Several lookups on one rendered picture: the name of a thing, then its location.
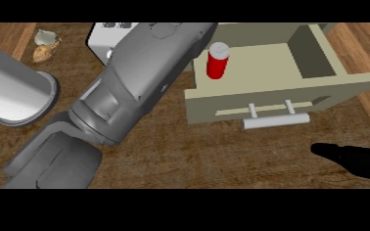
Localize pale grey drawer handle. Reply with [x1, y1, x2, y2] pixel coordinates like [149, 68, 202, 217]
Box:
[242, 99, 311, 130]

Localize white box appliance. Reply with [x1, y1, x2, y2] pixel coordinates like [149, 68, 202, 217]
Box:
[85, 22, 141, 68]

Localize beige open drawer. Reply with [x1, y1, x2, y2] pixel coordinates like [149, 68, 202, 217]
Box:
[190, 22, 370, 92]

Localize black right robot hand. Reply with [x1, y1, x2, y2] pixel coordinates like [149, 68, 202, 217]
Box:
[309, 142, 370, 180]

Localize red can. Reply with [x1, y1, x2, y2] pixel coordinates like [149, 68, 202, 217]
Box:
[205, 41, 231, 80]

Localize white garlic bulb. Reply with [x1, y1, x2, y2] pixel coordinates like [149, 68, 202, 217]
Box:
[34, 28, 62, 46]

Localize beige drawer front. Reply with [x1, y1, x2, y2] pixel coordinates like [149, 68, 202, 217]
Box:
[184, 72, 370, 125]

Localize grey metal pot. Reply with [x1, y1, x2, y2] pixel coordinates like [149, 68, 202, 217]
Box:
[0, 50, 62, 128]

